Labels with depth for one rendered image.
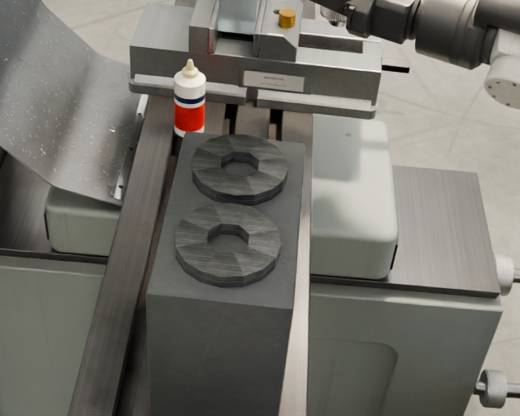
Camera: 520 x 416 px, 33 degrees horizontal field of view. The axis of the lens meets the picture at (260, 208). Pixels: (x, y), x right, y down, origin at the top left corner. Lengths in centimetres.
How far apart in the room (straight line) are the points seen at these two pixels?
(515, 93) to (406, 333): 48
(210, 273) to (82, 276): 61
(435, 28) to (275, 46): 27
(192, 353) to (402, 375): 71
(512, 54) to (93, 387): 56
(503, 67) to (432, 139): 181
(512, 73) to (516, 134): 192
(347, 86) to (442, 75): 189
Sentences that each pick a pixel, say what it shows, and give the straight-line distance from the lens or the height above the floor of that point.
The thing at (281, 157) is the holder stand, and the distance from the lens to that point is 82.
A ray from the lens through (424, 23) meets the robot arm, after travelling 101.
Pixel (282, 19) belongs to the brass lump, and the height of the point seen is 104.
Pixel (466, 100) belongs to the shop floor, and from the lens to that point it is 300.
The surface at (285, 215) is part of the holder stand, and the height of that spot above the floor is 110.
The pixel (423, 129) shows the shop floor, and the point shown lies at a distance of 282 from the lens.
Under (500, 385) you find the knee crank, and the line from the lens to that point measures 146.
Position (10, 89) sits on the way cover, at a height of 94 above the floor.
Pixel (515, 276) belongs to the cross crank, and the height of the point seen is 62.
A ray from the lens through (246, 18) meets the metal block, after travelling 121.
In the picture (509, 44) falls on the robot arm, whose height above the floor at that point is 115.
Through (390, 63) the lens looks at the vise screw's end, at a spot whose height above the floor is 97.
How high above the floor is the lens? 163
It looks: 42 degrees down
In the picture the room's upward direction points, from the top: 5 degrees clockwise
